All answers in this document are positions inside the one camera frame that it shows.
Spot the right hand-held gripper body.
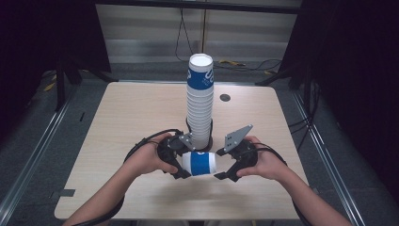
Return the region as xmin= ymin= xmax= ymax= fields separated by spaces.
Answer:
xmin=224 ymin=124 xmax=259 ymax=172

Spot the right hand-held gripper cable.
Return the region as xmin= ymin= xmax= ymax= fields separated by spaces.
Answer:
xmin=253 ymin=142 xmax=312 ymax=226

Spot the black metal stand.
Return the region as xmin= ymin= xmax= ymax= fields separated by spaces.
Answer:
xmin=54 ymin=57 xmax=120 ymax=113
xmin=254 ymin=66 xmax=314 ymax=92

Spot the left hand-held gripper cable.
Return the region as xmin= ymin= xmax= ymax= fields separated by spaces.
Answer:
xmin=70 ymin=127 xmax=184 ymax=226

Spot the hand-held gripper cable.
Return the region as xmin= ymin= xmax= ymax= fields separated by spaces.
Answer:
xmin=253 ymin=142 xmax=312 ymax=226
xmin=70 ymin=127 xmax=184 ymax=226

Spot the stack of paper cups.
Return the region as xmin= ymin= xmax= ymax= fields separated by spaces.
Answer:
xmin=185 ymin=53 xmax=215 ymax=151

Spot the black cable bundle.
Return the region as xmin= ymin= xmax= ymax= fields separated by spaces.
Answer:
xmin=287 ymin=79 xmax=323 ymax=153

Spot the blue white paper cup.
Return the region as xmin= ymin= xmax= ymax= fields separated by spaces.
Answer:
xmin=181 ymin=151 xmax=218 ymax=177

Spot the black hanging wall cable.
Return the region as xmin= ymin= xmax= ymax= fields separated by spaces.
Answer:
xmin=174 ymin=7 xmax=196 ymax=63

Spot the black curtain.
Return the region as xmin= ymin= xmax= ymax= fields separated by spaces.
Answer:
xmin=0 ymin=0 xmax=111 ymax=145
xmin=280 ymin=0 xmax=399 ymax=202

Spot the black round cup holder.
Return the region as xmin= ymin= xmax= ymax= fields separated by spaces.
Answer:
xmin=184 ymin=117 xmax=215 ymax=153

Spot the person's right hand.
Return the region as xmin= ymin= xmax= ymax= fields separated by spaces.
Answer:
xmin=236 ymin=135 xmax=295 ymax=182

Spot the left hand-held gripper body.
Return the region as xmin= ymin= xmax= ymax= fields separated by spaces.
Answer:
xmin=156 ymin=131 xmax=195 ymax=168

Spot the black floor tape piece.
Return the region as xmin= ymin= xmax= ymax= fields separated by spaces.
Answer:
xmin=50 ymin=188 xmax=76 ymax=200

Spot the person's left hand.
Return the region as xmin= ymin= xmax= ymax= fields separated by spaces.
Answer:
xmin=124 ymin=133 xmax=179 ymax=177

